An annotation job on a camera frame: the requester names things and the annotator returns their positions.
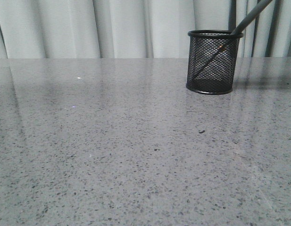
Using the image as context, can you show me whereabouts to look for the grey orange handled scissors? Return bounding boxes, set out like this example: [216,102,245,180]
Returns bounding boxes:
[197,0,272,75]

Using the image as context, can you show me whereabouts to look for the black mesh pen bucket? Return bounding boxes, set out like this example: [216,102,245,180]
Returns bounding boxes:
[186,30,243,95]

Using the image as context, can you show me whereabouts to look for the grey white curtain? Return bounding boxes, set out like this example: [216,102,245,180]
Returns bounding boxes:
[0,0,291,60]

